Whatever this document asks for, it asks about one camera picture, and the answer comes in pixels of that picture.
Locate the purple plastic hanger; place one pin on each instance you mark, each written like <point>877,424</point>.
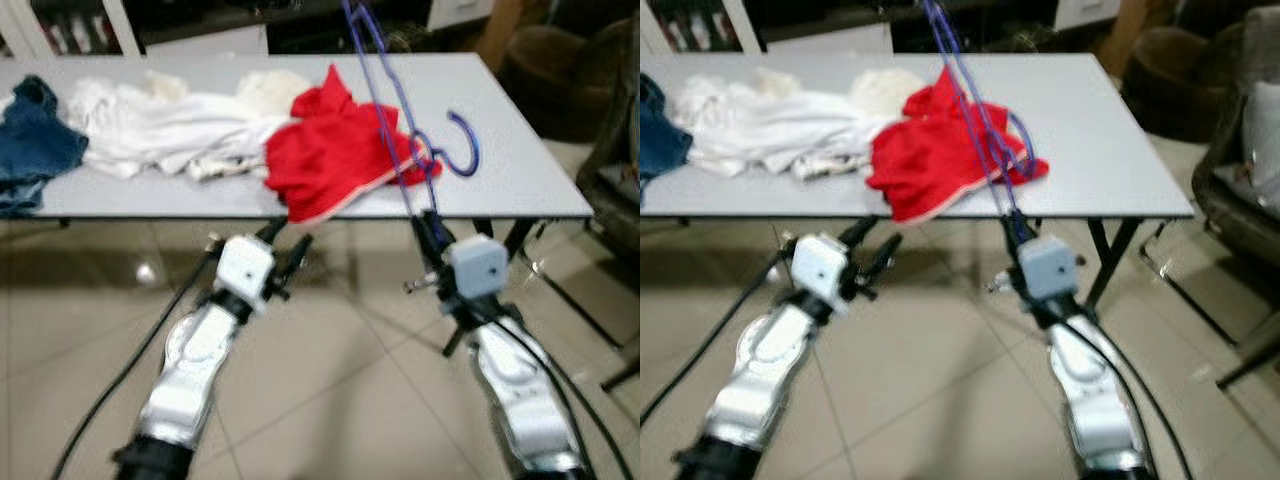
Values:
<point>476,150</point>
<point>1033,145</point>

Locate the red shirt with white trim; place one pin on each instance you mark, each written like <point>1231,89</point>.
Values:
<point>330,160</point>
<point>930,160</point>

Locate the blue denim garment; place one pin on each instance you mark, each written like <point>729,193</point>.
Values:
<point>660,140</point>
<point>35,145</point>

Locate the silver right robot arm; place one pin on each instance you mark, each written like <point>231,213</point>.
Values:
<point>1090,390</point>
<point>515,390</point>

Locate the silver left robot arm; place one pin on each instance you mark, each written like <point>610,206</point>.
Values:
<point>190,370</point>
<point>765,370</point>

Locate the white table with black legs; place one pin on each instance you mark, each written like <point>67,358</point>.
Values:
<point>530,130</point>
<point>1100,130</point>

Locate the cream garment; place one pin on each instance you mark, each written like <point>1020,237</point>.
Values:
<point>772,83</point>
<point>167,85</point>
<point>885,90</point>
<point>272,92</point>

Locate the large white garment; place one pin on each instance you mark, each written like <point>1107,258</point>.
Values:
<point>160,130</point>
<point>760,130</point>

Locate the brown round armchair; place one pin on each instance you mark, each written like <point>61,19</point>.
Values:
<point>1180,80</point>
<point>560,80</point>

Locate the dark wicker chair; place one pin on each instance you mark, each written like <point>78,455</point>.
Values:
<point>1225,200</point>
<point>615,150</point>

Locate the tall cardboard box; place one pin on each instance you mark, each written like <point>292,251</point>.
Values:
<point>500,35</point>
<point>1125,35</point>

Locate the dark shelf unit white drawers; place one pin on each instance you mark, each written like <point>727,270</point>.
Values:
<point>900,25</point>
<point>300,25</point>

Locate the grey seat cushion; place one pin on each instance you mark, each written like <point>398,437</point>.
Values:
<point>1262,140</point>

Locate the white glass cabinet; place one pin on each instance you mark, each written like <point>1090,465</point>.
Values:
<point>690,25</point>
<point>60,25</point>

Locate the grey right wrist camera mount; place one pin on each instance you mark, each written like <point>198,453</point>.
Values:
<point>478,268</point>
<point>1050,268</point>

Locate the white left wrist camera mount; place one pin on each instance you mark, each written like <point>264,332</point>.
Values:
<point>243,268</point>
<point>820,270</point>

